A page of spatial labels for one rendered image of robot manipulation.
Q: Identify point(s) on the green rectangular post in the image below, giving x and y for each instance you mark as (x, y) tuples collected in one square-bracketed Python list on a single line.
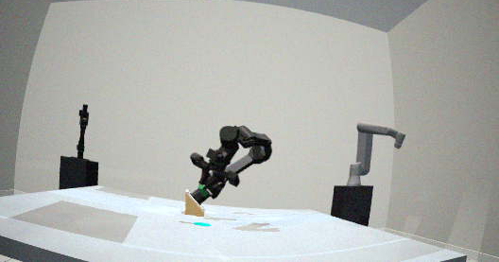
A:
[(202, 191)]

